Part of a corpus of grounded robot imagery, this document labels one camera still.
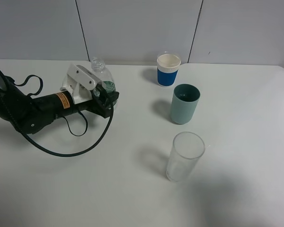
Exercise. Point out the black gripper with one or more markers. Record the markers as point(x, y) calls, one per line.
point(61, 104)

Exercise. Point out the clear bottle with green label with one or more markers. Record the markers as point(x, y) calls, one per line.
point(102, 72)

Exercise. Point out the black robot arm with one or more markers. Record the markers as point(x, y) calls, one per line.
point(32, 115)

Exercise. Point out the white cup with blue sleeve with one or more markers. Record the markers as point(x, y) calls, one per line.
point(167, 68)

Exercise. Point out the teal green plastic cup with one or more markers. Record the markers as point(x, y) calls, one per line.
point(184, 101)

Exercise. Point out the clear drinking glass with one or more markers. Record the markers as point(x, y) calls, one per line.
point(187, 149)

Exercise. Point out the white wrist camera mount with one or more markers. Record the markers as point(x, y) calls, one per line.
point(80, 82)

